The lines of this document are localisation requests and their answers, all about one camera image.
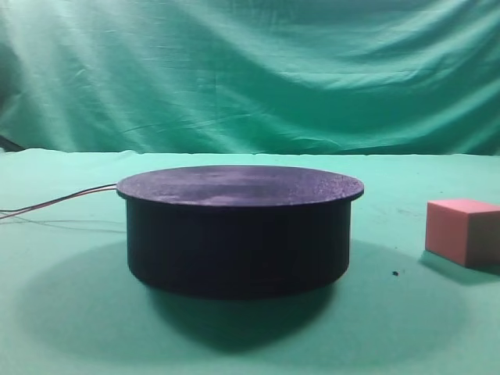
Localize pink cube-shaped block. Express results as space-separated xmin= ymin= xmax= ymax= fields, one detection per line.
xmin=425 ymin=198 xmax=499 ymax=268

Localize black round turntable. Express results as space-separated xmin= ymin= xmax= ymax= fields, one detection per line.
xmin=116 ymin=165 xmax=364 ymax=300

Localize green backdrop cloth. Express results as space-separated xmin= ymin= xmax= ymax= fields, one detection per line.
xmin=1 ymin=1 xmax=499 ymax=155

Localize green table cloth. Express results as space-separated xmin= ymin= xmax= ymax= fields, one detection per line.
xmin=1 ymin=149 xmax=499 ymax=374

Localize black wire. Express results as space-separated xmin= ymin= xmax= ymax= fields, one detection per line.
xmin=0 ymin=187 xmax=120 ymax=220

